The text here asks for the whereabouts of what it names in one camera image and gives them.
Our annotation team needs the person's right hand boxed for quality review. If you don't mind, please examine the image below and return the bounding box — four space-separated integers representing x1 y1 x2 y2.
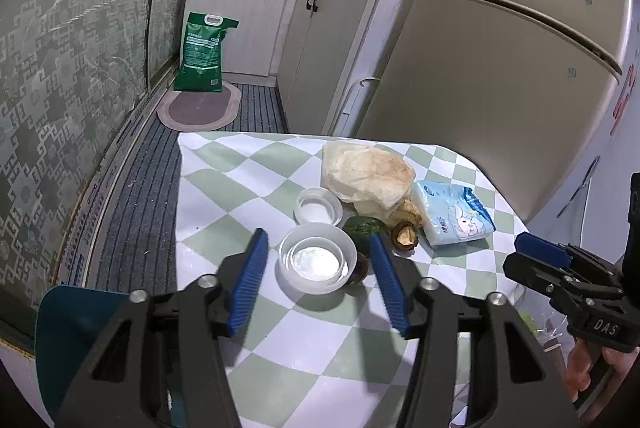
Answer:
565 339 608 406

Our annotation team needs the beige peel piece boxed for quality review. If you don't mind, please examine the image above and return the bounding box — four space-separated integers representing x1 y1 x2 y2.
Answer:
392 198 424 229

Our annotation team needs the green fruit peel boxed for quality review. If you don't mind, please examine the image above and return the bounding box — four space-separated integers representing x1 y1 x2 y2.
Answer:
342 216 391 255

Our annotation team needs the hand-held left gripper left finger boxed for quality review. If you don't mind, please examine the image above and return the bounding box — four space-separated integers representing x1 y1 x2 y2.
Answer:
55 228 271 428

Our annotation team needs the teal plastic bin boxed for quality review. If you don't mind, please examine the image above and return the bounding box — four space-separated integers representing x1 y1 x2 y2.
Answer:
35 284 177 428

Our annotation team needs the clear plastic bag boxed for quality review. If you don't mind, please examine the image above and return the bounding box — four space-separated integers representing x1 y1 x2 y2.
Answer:
520 305 573 361

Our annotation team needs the white cabinet with black handles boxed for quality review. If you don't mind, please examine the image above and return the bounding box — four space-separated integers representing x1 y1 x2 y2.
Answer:
276 0 429 137

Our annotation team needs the blue white tissue packet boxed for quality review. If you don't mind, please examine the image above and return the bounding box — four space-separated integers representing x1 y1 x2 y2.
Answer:
412 180 496 249

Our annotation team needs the white cabinet with small handle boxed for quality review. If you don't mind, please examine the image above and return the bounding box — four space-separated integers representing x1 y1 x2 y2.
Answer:
187 0 304 79

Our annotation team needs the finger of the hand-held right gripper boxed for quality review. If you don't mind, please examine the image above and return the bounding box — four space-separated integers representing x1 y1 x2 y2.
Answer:
514 232 623 281
502 252 581 311

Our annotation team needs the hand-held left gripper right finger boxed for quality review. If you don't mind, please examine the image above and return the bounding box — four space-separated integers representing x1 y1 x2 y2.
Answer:
369 233 581 428

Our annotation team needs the patterned glass sliding door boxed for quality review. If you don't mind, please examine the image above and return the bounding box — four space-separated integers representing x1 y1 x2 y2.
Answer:
0 0 197 339

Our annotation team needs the red paper decoration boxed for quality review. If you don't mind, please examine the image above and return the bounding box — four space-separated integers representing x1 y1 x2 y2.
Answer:
607 62 640 139

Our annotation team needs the grey striped runner rug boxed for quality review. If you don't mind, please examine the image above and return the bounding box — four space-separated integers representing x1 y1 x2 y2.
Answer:
95 82 289 289

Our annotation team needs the oval grey floor mat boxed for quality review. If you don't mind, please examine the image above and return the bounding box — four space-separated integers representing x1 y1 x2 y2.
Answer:
157 82 242 132

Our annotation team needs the green rice bag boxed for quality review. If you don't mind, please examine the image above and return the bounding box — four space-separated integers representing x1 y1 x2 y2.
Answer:
173 12 239 92

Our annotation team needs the dark brown shell piece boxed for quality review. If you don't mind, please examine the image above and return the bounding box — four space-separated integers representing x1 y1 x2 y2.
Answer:
347 253 371 287

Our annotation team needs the beige refrigerator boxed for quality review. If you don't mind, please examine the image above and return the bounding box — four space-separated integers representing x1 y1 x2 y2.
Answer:
357 0 640 239

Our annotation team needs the green white checkered tablecloth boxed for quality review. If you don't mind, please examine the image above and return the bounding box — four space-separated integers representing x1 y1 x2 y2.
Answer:
175 131 532 428

